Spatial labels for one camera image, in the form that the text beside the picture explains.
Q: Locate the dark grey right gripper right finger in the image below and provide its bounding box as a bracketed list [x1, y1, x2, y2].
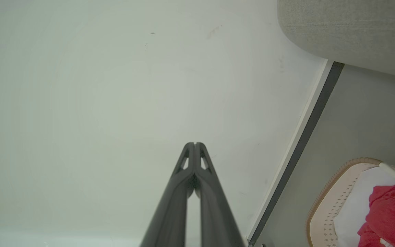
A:
[195, 142, 246, 247]

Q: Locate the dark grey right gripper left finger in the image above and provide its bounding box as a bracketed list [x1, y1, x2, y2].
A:
[139, 142, 195, 247]

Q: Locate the red and white striped shirt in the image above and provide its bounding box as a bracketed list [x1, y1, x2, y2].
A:
[333, 167, 395, 247]

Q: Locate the beige perforated laundry basket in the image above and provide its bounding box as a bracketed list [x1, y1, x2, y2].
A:
[306, 158, 395, 247]

